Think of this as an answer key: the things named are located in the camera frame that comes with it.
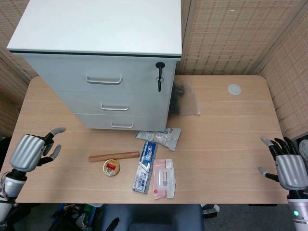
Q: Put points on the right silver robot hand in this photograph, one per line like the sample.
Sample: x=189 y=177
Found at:
x=290 y=169

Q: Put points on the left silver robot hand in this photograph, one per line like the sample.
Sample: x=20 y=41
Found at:
x=27 y=150

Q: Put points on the shallow white drawer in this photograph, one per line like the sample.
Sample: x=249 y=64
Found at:
x=144 y=106

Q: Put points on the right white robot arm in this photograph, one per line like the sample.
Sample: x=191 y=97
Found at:
x=299 y=209

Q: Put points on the tall white lockable drawer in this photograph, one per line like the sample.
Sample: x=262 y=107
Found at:
x=60 y=72

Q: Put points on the low white drawer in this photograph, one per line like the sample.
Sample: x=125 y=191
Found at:
x=149 y=124

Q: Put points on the white three-drawer cabinet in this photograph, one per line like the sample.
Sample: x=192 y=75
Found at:
x=96 y=24

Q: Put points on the black key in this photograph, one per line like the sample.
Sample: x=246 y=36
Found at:
x=159 y=77

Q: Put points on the wooden rolling pin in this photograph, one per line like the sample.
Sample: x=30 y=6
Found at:
x=113 y=156

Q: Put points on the round gold tin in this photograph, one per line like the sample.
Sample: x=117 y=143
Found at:
x=111 y=167

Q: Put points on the blue white toothpaste box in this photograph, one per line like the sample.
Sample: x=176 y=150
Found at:
x=144 y=168

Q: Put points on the clear plastic zip bag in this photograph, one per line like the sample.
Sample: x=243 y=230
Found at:
x=190 y=101

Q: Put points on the pink wet wipes pack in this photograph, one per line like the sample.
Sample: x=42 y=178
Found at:
x=164 y=178

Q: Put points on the blue office chair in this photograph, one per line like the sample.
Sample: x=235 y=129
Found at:
x=154 y=216

